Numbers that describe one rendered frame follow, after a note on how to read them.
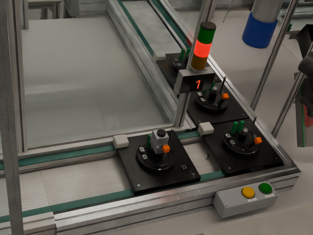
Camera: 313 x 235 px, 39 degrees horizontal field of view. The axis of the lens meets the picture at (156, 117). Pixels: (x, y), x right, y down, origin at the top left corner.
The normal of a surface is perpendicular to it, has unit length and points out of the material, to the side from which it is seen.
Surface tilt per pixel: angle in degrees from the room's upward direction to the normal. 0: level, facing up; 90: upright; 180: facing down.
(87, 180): 0
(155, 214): 90
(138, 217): 90
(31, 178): 0
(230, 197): 0
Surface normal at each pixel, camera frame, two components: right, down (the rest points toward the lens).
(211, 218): 0.15, -0.74
